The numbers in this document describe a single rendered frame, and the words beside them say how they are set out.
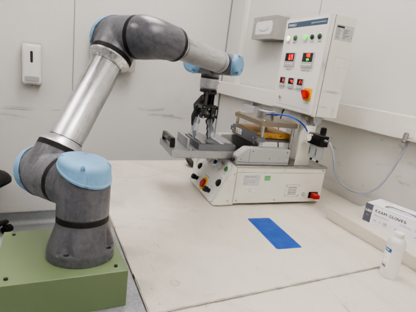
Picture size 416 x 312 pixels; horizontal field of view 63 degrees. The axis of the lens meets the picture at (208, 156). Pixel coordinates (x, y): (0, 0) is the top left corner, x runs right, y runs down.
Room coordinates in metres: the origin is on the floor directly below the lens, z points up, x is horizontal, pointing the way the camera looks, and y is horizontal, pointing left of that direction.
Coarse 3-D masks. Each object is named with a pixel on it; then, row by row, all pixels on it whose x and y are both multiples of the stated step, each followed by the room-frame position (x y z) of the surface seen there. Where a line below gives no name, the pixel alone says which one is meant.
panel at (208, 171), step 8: (224, 160) 1.42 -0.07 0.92; (200, 168) 1.56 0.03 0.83; (208, 168) 1.50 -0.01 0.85; (200, 176) 1.51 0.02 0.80; (208, 176) 1.45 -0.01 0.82; (216, 176) 1.40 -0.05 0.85; (224, 176) 1.35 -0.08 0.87; (208, 184) 1.41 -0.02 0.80; (216, 192) 1.33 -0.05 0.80; (208, 200) 1.34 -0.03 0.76
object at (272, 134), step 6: (246, 126) 1.55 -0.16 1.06; (252, 126) 1.57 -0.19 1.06; (258, 126) 1.60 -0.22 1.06; (258, 132) 1.43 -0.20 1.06; (264, 132) 1.44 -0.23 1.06; (270, 132) 1.46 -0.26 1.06; (276, 132) 1.48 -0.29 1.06; (282, 132) 1.50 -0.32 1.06; (270, 138) 1.45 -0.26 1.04; (276, 138) 1.46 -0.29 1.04; (282, 138) 1.48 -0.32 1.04; (288, 138) 1.49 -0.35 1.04
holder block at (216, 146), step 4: (188, 136) 1.47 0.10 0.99; (192, 140) 1.42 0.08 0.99; (196, 140) 1.40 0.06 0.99; (212, 140) 1.45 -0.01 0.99; (192, 144) 1.41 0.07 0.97; (196, 144) 1.36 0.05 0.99; (200, 144) 1.34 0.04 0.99; (204, 144) 1.34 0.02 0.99; (208, 144) 1.35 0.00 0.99; (212, 144) 1.36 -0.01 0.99; (216, 144) 1.37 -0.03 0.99; (220, 144) 1.38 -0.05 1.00; (232, 144) 1.41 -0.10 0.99; (196, 148) 1.36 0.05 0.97; (200, 148) 1.34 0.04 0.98; (204, 148) 1.34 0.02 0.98; (208, 148) 1.35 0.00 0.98; (212, 148) 1.36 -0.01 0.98; (216, 148) 1.36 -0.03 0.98; (220, 148) 1.37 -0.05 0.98; (224, 148) 1.38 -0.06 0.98; (228, 148) 1.38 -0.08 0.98; (232, 148) 1.39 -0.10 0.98
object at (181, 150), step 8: (184, 136) 1.38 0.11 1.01; (160, 144) 1.46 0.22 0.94; (168, 144) 1.36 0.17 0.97; (176, 144) 1.38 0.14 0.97; (184, 144) 1.37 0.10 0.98; (168, 152) 1.32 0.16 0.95; (176, 152) 1.29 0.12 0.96; (184, 152) 1.30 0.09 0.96; (192, 152) 1.31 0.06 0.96; (200, 152) 1.33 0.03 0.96; (208, 152) 1.34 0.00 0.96; (216, 152) 1.35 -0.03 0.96; (224, 152) 1.37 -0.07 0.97; (232, 152) 1.38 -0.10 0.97
